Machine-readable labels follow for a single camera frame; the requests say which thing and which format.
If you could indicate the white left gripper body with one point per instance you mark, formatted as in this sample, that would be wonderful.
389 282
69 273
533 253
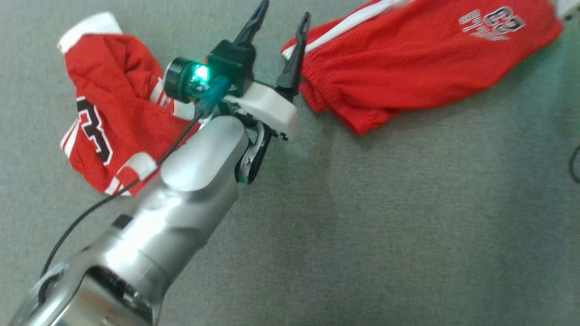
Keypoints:
267 106

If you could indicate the red shorts with white stripe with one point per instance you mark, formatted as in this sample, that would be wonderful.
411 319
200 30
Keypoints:
408 68

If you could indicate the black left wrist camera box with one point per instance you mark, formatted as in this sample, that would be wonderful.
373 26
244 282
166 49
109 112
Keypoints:
233 63

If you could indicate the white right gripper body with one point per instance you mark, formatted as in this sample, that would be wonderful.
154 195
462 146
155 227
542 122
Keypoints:
572 6

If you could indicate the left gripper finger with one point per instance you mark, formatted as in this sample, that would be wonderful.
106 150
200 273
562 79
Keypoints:
293 68
253 25

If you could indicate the red and white basketball jersey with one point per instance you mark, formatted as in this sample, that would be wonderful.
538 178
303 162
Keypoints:
113 108

